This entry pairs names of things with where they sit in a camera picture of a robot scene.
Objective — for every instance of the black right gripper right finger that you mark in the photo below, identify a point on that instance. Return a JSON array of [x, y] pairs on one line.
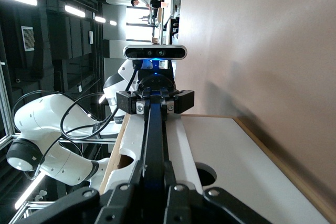
[[210, 208]]

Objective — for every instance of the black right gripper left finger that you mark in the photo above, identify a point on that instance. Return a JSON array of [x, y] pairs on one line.
[[78, 208]]

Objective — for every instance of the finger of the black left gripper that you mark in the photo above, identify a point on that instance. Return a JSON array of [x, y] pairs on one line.
[[126, 102], [183, 100]]

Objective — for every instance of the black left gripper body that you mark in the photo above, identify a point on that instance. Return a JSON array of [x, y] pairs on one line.
[[156, 82]]

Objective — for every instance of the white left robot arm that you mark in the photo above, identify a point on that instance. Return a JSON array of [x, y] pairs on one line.
[[52, 119]]

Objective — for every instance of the wooden drawer cabinet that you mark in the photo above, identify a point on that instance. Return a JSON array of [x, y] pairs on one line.
[[115, 153]]

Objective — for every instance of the white background table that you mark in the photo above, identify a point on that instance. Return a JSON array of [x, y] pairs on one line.
[[172, 3]]

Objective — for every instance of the seated person in white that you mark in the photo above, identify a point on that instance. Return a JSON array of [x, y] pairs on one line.
[[140, 3]]

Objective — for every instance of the checkerboard calibration sheet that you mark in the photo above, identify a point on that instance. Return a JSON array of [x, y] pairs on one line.
[[27, 38]]

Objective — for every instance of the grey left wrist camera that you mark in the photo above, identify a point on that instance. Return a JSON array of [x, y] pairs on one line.
[[155, 52]]

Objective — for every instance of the aluminium frame post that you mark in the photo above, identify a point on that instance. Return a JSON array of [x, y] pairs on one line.
[[5, 108]]

